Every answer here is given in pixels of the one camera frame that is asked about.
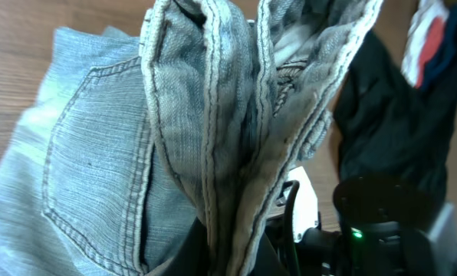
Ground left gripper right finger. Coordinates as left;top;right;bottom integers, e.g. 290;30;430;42
249;234;288;276

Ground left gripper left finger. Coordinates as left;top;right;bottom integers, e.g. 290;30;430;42
162;218;209;276

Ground light blue denim shorts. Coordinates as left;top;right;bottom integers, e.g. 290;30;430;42
0;0;382;275

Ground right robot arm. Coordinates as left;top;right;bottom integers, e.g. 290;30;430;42
253;175;457;275

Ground black garment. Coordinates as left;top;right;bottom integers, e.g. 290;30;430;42
334;24;457;200

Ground dark blue garment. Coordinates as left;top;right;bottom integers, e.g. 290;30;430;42
418;2;457;91

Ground red garment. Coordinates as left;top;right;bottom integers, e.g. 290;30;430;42
414;16;445;88

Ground white garment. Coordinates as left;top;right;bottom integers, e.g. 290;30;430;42
401;0;449;87

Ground right black cable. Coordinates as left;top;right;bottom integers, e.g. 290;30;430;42
281;179;302;276

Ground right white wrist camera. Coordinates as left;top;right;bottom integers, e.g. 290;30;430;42
276;166;319;243

